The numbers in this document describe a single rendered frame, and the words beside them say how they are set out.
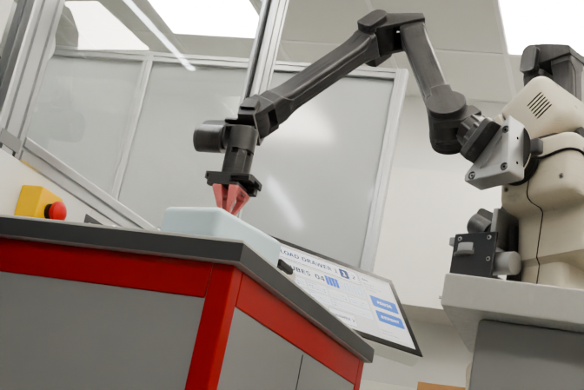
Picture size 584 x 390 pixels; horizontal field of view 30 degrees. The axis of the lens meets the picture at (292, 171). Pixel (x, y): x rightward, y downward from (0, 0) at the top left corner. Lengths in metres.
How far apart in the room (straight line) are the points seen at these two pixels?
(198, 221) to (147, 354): 0.18
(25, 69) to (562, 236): 1.02
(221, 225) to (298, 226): 2.47
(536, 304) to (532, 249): 0.85
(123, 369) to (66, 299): 0.13
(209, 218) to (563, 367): 0.46
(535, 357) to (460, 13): 3.94
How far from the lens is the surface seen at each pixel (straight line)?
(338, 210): 3.81
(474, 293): 1.28
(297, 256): 3.09
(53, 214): 1.92
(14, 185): 1.94
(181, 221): 1.40
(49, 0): 2.00
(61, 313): 1.42
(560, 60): 2.61
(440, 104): 2.11
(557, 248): 2.09
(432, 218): 5.46
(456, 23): 5.25
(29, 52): 1.96
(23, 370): 1.43
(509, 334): 1.31
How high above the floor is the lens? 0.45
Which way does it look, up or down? 18 degrees up
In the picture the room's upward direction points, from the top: 12 degrees clockwise
